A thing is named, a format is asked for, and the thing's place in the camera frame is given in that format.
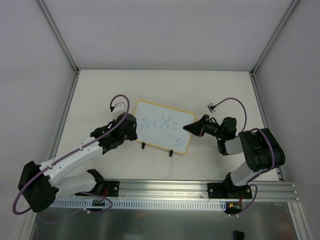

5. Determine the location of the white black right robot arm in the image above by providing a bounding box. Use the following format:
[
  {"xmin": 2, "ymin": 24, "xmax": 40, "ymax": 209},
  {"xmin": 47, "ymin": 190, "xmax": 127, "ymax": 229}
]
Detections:
[{"xmin": 183, "ymin": 114, "xmax": 286, "ymax": 200}]

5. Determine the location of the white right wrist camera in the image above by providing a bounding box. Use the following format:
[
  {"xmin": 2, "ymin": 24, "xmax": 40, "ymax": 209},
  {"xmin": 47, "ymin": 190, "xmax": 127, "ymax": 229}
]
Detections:
[{"xmin": 207, "ymin": 102, "xmax": 216, "ymax": 113}]

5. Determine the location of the aluminium mounting rail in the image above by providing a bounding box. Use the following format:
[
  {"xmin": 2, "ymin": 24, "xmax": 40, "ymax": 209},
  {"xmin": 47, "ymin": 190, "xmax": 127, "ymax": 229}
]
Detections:
[{"xmin": 74, "ymin": 177, "xmax": 301, "ymax": 202}]

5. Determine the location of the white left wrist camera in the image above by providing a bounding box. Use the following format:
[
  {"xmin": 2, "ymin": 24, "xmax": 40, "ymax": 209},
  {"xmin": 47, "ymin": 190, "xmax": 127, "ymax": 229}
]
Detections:
[{"xmin": 110, "ymin": 102, "xmax": 127, "ymax": 120}]

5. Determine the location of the black object bottom edge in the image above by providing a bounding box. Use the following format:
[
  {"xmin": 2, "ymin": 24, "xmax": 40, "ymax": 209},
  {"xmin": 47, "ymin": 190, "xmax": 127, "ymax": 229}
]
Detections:
[{"xmin": 233, "ymin": 230, "xmax": 245, "ymax": 240}]

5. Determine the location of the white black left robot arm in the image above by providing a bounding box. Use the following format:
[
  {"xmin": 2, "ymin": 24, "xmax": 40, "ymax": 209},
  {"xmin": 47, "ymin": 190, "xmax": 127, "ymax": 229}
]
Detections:
[{"xmin": 18, "ymin": 113, "xmax": 138, "ymax": 213}]

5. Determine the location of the yellow framed whiteboard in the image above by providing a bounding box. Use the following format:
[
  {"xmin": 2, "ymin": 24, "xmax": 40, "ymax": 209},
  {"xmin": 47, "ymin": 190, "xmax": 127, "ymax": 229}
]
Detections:
[{"xmin": 134, "ymin": 100, "xmax": 196, "ymax": 155}]

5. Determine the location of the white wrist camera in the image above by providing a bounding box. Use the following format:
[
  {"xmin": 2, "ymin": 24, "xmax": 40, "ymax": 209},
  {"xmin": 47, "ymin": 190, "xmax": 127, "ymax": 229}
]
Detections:
[
  {"xmin": 110, "ymin": 102, "xmax": 127, "ymax": 120},
  {"xmin": 207, "ymin": 102, "xmax": 216, "ymax": 113}
]

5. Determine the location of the white slotted cable duct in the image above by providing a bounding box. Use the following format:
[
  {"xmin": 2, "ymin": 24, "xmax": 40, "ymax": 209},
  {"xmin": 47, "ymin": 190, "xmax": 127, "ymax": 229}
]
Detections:
[{"xmin": 51, "ymin": 197, "xmax": 227, "ymax": 212}]

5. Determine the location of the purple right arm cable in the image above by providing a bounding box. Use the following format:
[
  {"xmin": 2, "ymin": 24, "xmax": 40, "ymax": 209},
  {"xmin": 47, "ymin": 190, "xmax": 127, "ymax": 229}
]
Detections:
[{"xmin": 212, "ymin": 97, "xmax": 278, "ymax": 218}]

